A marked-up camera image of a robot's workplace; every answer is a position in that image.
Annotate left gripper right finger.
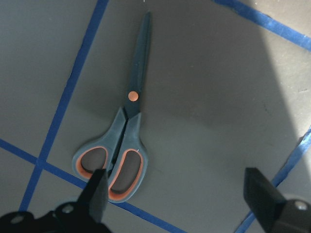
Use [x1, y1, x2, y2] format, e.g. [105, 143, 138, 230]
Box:
[243, 167, 286, 218]

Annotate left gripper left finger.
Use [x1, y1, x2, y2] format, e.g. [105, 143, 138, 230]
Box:
[77, 169, 108, 223]

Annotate grey orange scissors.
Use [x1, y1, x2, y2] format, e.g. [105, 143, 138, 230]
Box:
[72, 12, 152, 203]

